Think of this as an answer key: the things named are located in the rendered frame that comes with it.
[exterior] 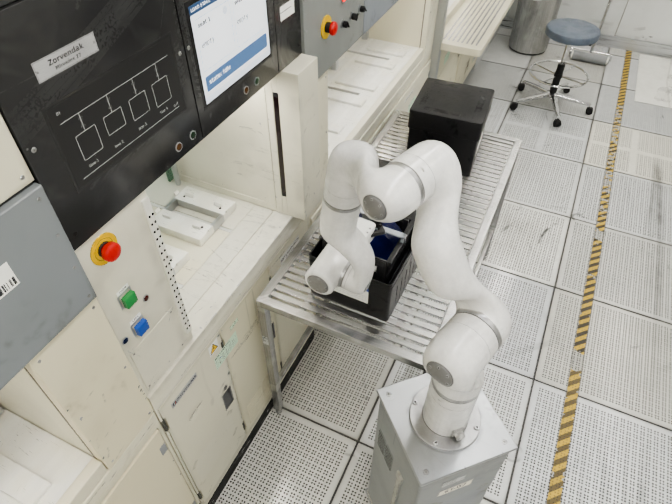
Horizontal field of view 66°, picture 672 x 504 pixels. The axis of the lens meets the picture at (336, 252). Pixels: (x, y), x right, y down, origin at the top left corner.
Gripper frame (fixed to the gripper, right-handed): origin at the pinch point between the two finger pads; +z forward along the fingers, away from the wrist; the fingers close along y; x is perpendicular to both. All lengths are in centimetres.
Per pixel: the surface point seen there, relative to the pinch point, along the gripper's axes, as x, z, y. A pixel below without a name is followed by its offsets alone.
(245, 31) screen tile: 51, -9, -30
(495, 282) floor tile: -106, 91, 38
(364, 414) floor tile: -106, -8, 7
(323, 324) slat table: -29.9, -22.8, -3.4
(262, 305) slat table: -31.3, -24.2, -25.0
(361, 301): -24.5, -13.2, 4.9
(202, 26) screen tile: 57, -24, -29
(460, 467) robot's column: -30, -46, 48
